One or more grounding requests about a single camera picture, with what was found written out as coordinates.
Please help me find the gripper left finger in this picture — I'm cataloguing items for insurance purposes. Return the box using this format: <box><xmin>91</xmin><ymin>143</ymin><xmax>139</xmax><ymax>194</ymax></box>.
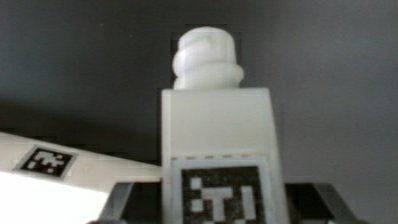
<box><xmin>87</xmin><ymin>183</ymin><xmax>135</xmax><ymax>224</ymax></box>

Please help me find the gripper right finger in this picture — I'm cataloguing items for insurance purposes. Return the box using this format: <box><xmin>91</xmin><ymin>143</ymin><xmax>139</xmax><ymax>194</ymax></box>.
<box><xmin>313</xmin><ymin>183</ymin><xmax>368</xmax><ymax>224</ymax></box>

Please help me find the white leg with screw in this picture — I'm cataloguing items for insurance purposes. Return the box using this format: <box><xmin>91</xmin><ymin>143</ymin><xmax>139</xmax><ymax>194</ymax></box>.
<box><xmin>162</xmin><ymin>27</ymin><xmax>290</xmax><ymax>224</ymax></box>

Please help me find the white leg near tag sheet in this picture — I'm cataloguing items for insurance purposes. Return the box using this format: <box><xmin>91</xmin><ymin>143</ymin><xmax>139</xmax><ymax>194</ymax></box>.
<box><xmin>0</xmin><ymin>131</ymin><xmax>166</xmax><ymax>224</ymax></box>

